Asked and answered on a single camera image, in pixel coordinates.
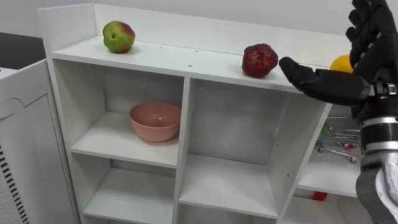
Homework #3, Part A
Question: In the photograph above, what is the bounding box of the pink bowl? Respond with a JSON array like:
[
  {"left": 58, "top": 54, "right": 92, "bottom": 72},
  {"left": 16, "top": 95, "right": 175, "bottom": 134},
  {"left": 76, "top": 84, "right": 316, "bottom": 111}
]
[{"left": 129, "top": 101, "right": 182, "bottom": 143}]

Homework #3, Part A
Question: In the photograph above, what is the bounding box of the white cabinet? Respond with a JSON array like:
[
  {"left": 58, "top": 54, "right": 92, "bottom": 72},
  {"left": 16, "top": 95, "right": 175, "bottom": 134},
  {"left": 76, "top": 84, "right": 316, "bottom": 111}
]
[{"left": 0, "top": 58, "right": 78, "bottom": 224}]

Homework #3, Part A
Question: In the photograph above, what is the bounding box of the white shelf unit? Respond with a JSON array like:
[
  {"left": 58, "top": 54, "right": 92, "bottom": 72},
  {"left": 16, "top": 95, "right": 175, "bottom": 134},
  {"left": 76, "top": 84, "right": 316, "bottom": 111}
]
[{"left": 37, "top": 2, "right": 371, "bottom": 224}]

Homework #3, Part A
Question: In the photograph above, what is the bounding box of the orange fruit soft toy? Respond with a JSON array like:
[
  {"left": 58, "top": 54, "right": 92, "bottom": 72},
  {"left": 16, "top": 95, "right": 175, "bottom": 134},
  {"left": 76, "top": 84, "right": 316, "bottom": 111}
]
[{"left": 329, "top": 54, "right": 354, "bottom": 74}]

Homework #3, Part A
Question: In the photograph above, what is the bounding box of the green apple soft toy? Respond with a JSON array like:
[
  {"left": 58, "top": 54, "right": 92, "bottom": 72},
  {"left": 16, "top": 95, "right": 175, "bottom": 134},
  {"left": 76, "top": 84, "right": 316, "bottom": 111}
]
[{"left": 102, "top": 21, "right": 136, "bottom": 54}]

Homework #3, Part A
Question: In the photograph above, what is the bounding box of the small metal shopping cart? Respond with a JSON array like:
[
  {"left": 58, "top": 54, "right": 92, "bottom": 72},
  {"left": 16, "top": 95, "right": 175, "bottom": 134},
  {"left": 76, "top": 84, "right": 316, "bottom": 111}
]
[{"left": 315, "top": 116, "right": 363, "bottom": 164}]

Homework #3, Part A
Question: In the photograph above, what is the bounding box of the red pomegranate soft toy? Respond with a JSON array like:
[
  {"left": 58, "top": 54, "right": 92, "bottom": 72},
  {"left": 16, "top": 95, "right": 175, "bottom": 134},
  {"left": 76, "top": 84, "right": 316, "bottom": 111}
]
[{"left": 241, "top": 43, "right": 279, "bottom": 78}]

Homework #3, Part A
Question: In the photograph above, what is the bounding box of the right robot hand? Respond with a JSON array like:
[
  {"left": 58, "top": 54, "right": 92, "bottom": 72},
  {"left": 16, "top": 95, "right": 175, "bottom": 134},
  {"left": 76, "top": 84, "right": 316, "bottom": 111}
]
[{"left": 278, "top": 0, "right": 398, "bottom": 123}]

